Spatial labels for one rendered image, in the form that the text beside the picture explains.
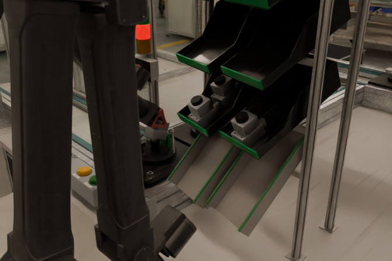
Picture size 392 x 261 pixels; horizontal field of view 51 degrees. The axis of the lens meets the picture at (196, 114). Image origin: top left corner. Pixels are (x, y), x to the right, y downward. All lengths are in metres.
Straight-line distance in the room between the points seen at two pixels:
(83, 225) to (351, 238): 0.76
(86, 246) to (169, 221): 0.56
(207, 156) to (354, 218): 0.49
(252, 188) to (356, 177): 0.58
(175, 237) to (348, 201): 0.83
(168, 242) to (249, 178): 0.43
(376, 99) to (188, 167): 1.23
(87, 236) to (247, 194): 0.48
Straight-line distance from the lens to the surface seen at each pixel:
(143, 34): 1.42
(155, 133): 1.29
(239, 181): 1.07
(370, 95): 2.15
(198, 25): 2.52
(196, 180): 1.12
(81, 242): 1.22
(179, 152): 1.37
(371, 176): 1.57
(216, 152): 1.13
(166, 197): 1.22
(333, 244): 1.23
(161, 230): 0.67
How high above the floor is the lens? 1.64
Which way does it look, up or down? 24 degrees down
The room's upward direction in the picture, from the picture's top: straight up
